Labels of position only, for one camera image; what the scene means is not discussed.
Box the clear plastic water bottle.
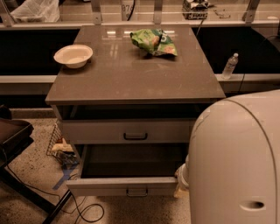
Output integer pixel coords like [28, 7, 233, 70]
[221, 52, 239, 80]

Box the white paper bowl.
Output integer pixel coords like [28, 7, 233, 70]
[53, 45, 93, 69]

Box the wire basket with items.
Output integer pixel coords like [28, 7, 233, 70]
[46, 123, 79, 165]

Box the green chip bag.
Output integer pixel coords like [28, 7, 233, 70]
[130, 29, 178, 56]

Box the grey drawer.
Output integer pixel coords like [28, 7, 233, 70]
[58, 119, 194, 144]
[66, 143, 188, 197]

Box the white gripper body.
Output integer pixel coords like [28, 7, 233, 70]
[177, 164, 189, 190]

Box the black chair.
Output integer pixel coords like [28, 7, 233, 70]
[0, 105, 71, 224]

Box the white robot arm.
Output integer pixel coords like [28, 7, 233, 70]
[178, 90, 280, 224]

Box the box on back shelf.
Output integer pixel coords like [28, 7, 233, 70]
[182, 0, 214, 20]

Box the grey drawer cabinet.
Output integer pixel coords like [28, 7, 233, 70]
[45, 24, 227, 147]

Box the white plastic bag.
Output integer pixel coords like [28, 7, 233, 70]
[10, 0, 60, 23]

